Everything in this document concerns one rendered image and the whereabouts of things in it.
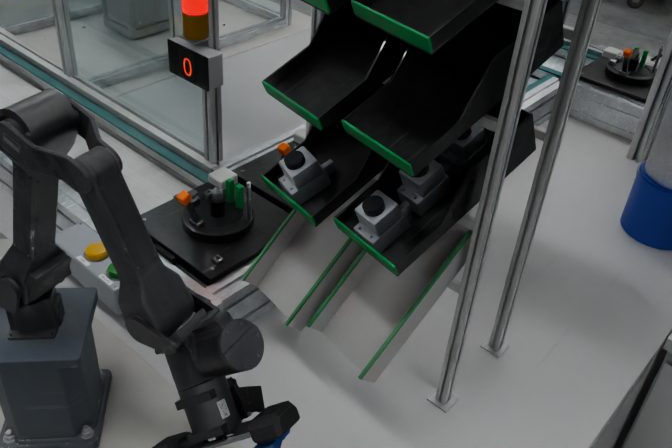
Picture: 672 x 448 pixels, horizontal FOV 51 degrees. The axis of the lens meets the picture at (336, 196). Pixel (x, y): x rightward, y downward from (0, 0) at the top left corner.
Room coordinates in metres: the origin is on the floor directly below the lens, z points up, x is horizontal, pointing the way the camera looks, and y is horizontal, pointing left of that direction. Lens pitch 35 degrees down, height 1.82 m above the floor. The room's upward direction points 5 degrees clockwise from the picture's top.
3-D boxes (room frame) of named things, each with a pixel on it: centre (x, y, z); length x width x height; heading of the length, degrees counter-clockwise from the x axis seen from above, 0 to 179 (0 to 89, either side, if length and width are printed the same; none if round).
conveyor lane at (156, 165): (1.30, 0.44, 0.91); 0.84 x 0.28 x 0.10; 51
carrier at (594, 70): (1.96, -0.83, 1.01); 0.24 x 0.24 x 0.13; 51
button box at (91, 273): (0.98, 0.43, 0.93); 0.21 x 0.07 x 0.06; 51
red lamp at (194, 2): (1.31, 0.30, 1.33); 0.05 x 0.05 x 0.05
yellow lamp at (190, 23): (1.31, 0.30, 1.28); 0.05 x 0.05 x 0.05
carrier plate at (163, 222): (1.10, 0.23, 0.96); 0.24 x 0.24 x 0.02; 51
